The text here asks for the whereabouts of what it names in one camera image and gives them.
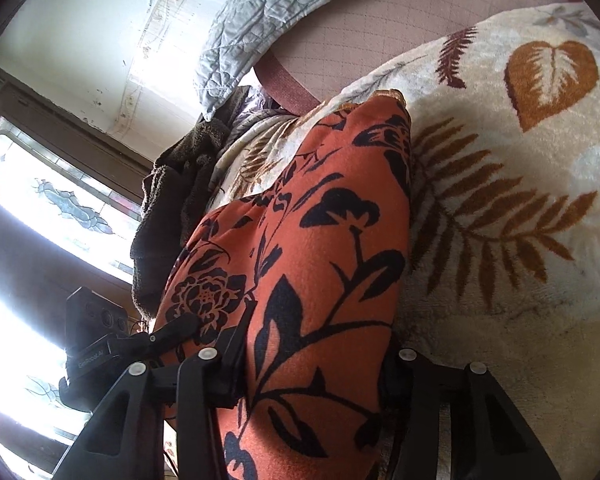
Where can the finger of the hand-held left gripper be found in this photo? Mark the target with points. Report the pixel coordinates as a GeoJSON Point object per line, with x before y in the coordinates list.
{"type": "Point", "coordinates": [165, 332]}

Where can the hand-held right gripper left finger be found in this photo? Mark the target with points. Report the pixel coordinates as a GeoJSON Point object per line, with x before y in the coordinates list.
{"type": "Point", "coordinates": [230, 360]}

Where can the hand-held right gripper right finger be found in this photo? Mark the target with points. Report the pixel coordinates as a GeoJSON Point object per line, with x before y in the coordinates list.
{"type": "Point", "coordinates": [420, 400]}

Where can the orange black floral garment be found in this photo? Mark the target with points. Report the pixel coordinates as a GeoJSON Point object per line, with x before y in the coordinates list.
{"type": "Point", "coordinates": [320, 285]}

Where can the dark brown towel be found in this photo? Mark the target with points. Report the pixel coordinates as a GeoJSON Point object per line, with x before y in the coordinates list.
{"type": "Point", "coordinates": [170, 210]}

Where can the window with patterned glass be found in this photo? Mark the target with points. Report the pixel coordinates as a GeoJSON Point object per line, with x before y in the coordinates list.
{"type": "Point", "coordinates": [40, 185]}

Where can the cream leaf-print fleece blanket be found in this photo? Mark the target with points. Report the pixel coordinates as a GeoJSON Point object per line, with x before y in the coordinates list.
{"type": "Point", "coordinates": [530, 185]}

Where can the grey quilted bedspread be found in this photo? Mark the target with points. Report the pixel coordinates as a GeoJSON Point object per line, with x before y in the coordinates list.
{"type": "Point", "coordinates": [260, 25]}

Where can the pink quilted mattress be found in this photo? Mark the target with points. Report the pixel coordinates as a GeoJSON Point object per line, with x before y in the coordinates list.
{"type": "Point", "coordinates": [380, 25]}

